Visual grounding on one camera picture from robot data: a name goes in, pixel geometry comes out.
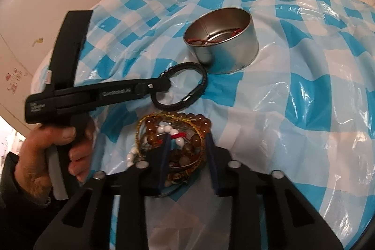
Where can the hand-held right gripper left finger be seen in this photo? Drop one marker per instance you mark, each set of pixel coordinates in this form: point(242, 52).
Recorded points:
point(164, 163)

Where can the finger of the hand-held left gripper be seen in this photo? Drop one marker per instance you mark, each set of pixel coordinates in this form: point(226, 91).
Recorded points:
point(155, 86)

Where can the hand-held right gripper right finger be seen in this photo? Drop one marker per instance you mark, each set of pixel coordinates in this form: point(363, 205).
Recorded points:
point(211, 163)

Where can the blue checked plastic sheet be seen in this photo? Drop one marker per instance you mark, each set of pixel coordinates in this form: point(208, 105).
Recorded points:
point(293, 77)

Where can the person's left hand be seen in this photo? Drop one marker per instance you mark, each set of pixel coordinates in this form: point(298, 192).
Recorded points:
point(32, 156)

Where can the person's left forearm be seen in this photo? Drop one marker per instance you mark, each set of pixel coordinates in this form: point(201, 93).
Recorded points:
point(17, 209)

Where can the round metal tin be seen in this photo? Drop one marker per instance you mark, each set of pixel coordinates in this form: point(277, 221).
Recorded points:
point(234, 55)

